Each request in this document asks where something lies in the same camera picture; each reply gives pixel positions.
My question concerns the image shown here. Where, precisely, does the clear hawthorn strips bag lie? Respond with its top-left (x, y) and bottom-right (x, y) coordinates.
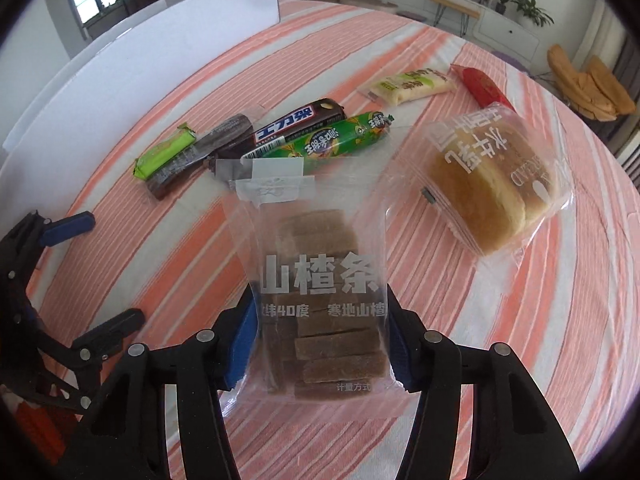
top-left (215, 158), bottom-right (405, 422)

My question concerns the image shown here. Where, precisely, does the green cracker packet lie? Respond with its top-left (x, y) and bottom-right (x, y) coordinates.
top-left (132, 124), bottom-right (196, 181)

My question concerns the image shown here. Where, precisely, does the packaged bread loaf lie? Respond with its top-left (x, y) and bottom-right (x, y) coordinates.
top-left (387, 103), bottom-right (573, 266)

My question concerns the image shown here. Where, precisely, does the dark brown snack stick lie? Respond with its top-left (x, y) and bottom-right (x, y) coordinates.
top-left (144, 114), bottom-right (253, 200)

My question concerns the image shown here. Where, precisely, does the green sausage snack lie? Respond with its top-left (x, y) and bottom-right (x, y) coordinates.
top-left (240, 110), bottom-right (395, 164)

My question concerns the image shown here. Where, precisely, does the brown Snickers bar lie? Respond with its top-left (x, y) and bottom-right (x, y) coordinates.
top-left (205, 98), bottom-right (346, 174)

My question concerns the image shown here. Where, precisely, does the yellow rice cake packet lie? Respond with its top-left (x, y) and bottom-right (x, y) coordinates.
top-left (359, 67), bottom-right (456, 107)

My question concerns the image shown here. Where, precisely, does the red snack packet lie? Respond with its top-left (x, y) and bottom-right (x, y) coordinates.
top-left (451, 64), bottom-right (515, 110)

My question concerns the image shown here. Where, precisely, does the orange striped tablecloth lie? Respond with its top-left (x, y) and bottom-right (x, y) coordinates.
top-left (29, 0), bottom-right (639, 460)

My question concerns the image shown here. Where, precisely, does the white cardboard box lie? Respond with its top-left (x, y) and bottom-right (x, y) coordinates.
top-left (1, 0), bottom-right (280, 231)

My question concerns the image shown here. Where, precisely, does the orange lounge chair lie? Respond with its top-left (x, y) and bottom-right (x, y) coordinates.
top-left (547, 44), bottom-right (637, 122)

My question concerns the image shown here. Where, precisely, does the white TV cabinet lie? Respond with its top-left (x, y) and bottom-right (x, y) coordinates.
top-left (380, 0), bottom-right (539, 65)

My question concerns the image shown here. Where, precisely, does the small wooden bench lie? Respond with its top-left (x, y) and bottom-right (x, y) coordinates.
top-left (428, 0), bottom-right (482, 37)

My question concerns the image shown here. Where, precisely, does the small dark potted plant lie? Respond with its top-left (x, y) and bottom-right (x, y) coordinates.
top-left (495, 0), bottom-right (511, 15)

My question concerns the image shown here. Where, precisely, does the green potted plant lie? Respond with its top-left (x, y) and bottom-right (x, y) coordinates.
top-left (513, 0), bottom-right (554, 28)

